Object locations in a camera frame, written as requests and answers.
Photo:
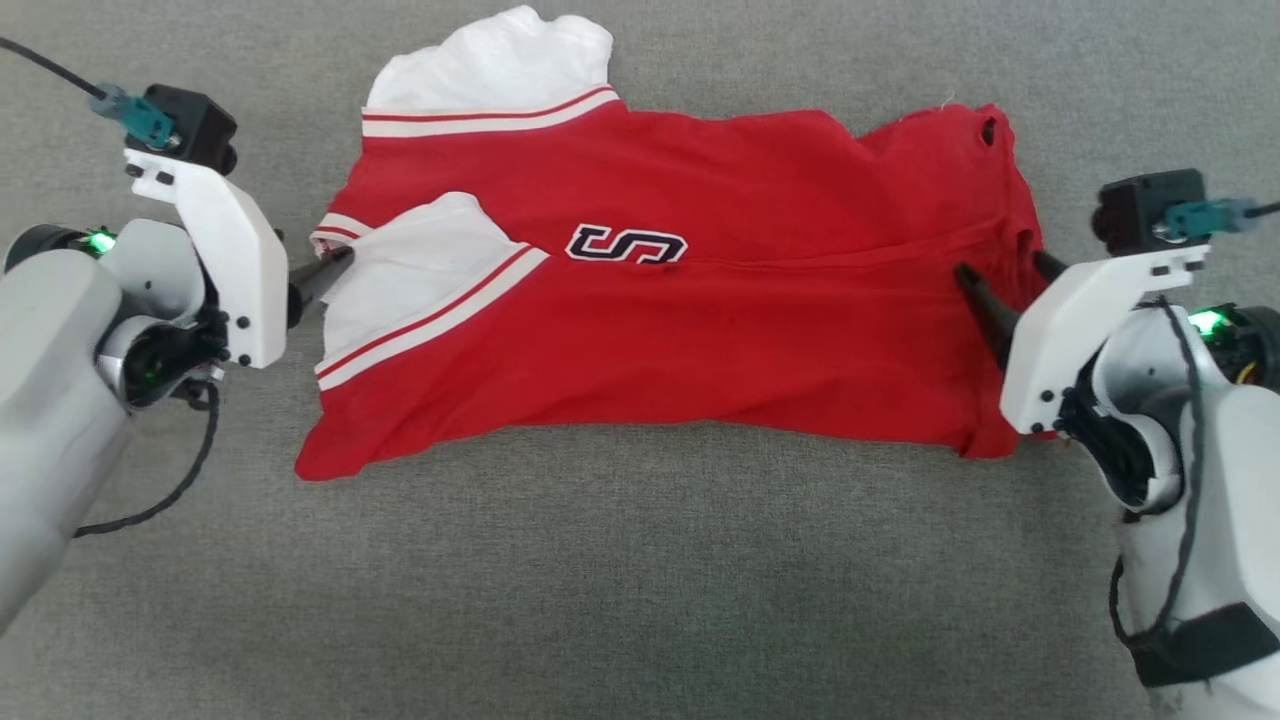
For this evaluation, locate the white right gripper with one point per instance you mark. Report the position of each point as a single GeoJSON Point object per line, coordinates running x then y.
{"type": "Point", "coordinates": [1070, 335]}

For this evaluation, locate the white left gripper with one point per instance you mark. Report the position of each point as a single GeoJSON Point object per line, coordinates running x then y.
{"type": "Point", "coordinates": [240, 270]}

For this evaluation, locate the red and white jersey garment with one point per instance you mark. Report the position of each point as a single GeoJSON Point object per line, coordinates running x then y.
{"type": "Point", "coordinates": [700, 340]}

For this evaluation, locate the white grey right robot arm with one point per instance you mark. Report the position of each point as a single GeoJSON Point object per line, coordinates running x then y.
{"type": "Point", "coordinates": [1230, 480]}

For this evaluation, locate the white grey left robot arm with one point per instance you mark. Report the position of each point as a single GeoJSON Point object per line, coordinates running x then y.
{"type": "Point", "coordinates": [50, 380]}

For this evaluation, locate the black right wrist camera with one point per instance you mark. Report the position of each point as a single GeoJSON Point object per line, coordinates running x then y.
{"type": "Point", "coordinates": [1135, 205]}

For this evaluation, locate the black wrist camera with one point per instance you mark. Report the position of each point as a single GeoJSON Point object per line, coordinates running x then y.
{"type": "Point", "coordinates": [1135, 205]}
{"type": "Point", "coordinates": [195, 125]}

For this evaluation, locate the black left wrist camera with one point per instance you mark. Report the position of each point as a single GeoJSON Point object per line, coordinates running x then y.
{"type": "Point", "coordinates": [195, 125]}

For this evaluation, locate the teal right camera connector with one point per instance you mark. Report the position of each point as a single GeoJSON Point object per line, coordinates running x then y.
{"type": "Point", "coordinates": [1210, 216]}

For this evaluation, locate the teal camera connector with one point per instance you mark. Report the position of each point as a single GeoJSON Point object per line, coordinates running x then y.
{"type": "Point", "coordinates": [135, 112]}
{"type": "Point", "coordinates": [1210, 216]}

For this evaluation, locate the teal left camera connector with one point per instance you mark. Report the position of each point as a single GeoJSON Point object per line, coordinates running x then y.
{"type": "Point", "coordinates": [135, 112]}

